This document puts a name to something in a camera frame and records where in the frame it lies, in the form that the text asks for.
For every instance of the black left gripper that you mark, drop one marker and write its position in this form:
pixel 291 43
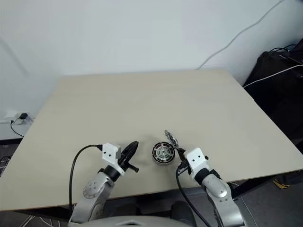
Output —
pixel 126 165

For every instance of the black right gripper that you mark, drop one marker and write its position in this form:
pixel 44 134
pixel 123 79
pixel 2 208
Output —
pixel 183 168

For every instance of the grey toothed motor lid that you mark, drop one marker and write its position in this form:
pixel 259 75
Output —
pixel 171 139

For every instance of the silver spoked rotor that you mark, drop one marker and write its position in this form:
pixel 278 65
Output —
pixel 163 154

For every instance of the black motor housing with windings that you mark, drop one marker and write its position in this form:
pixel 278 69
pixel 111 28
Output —
pixel 154 158

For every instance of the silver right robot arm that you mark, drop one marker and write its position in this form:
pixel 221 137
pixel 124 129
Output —
pixel 220 196

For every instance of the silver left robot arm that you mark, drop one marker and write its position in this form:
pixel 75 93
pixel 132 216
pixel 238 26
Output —
pixel 94 194

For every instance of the dark rounded shape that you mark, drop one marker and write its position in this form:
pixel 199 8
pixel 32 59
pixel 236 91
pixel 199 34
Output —
pixel 183 210

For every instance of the silver robot torso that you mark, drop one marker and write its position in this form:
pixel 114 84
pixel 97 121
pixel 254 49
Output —
pixel 142 222

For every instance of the yellow and black floor object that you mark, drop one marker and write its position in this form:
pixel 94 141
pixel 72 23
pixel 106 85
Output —
pixel 282 183

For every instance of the black bag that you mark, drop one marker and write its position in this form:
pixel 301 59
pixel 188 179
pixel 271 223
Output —
pixel 277 99

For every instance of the black power adapter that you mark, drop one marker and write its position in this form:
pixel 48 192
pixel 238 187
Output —
pixel 23 116

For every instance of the white power strip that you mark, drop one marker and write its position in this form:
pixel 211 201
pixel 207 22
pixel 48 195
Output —
pixel 14 117

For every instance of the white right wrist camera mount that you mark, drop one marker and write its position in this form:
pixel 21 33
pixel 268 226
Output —
pixel 196 160

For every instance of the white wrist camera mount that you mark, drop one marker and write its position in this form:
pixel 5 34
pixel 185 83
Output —
pixel 110 153
pixel 196 160

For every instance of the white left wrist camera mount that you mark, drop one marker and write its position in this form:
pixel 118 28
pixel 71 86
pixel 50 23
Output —
pixel 110 153

